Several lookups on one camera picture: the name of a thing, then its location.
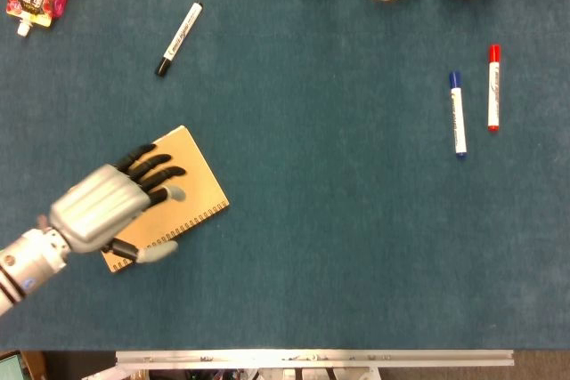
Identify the green screen device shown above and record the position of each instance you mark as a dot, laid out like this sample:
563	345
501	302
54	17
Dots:
10	366

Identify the blue cap marker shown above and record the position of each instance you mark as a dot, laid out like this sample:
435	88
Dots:
458	114

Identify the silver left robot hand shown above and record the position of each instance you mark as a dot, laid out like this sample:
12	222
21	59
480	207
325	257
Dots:
93	206

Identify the kraft cover spiral notebook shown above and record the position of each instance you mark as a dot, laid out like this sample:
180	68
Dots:
196	184

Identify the aluminium frame rail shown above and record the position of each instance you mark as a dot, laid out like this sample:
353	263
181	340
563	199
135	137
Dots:
311	358

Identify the black cap marker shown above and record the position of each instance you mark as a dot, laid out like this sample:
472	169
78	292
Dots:
179	38

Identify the red cap marker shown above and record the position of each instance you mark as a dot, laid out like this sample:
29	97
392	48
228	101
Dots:
494	87

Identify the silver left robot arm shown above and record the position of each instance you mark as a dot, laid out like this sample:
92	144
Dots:
26	260

